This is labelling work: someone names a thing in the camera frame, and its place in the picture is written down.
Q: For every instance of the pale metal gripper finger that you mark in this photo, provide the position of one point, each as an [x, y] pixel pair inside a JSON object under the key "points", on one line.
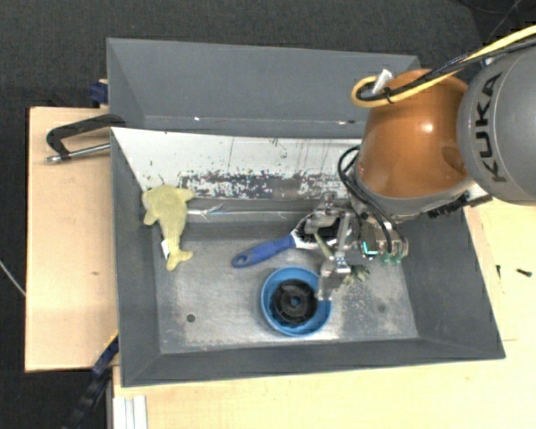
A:
{"points": [[329, 280], [358, 274]]}

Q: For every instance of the blue round cup, black insert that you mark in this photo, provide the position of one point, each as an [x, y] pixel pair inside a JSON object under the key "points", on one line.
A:
{"points": [[279, 320]]}

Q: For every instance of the grey metal bin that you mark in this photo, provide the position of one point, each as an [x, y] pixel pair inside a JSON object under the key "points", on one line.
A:
{"points": [[232, 311]]}

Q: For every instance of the small black screw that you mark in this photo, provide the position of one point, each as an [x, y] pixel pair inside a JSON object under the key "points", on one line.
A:
{"points": [[524, 273]]}

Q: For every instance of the yellow plush toy dolphin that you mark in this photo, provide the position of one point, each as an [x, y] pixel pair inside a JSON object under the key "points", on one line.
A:
{"points": [[170, 212]]}

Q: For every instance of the pale brown flat board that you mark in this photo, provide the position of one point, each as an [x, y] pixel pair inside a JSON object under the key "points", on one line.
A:
{"points": [[67, 248]]}

